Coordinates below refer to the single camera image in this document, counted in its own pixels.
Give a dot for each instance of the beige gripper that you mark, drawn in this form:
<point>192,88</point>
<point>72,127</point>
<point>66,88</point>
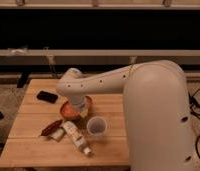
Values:
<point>82,110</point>

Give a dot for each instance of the orange ceramic bowl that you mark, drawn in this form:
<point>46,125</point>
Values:
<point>69,113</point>

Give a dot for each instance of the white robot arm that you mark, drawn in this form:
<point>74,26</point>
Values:
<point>155,107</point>

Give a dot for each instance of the white plastic bottle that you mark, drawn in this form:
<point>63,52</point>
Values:
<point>76,137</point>

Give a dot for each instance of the brown red pepper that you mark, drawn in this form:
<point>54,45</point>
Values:
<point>51,128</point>

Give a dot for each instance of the small beige packet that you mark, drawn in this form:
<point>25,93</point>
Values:
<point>58,134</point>

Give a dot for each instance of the wooden table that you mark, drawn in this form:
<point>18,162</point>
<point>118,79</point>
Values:
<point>26,148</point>

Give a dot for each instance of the black phone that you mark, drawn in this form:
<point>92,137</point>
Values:
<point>47,96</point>

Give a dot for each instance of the grey metal rail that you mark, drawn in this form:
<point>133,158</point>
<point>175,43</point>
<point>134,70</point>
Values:
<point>31,54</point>

